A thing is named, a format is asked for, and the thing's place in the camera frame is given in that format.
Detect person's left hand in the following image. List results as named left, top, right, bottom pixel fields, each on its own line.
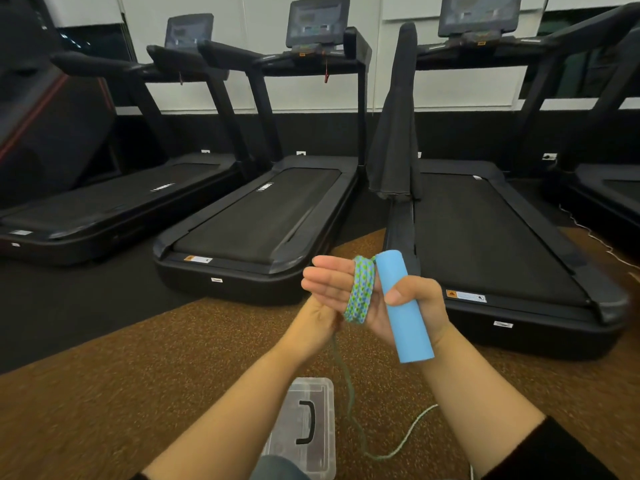
left=279, top=294, right=352, bottom=365

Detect person's right hand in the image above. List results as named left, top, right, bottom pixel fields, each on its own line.
left=301, top=255, right=454, bottom=355

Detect green jump rope blue handles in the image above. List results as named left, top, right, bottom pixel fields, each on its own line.
left=329, top=249, right=440, bottom=461

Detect clear plastic storage box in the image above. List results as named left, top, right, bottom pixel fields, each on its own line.
left=259, top=379, right=335, bottom=480

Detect person's right forearm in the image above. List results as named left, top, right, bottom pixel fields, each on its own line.
left=419, top=324, right=621, bottom=480

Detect person's left forearm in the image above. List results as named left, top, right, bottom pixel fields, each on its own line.
left=131, top=342, right=313, bottom=480

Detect person's left leg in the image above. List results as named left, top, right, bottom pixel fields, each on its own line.
left=249, top=454, right=311, bottom=480

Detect black treadmill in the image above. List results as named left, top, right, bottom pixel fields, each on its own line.
left=0, top=13, right=251, bottom=268
left=542, top=24, right=640, bottom=255
left=152, top=0, right=373, bottom=307
left=382, top=0, right=640, bottom=361

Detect dark grey hanging cloth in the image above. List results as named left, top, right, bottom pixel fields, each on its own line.
left=367, top=22, right=422, bottom=201

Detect black machine with red stripe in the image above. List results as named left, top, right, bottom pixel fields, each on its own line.
left=0, top=0, right=121, bottom=211

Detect white floor cable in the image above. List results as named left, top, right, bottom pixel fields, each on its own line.
left=557, top=203, right=640, bottom=269

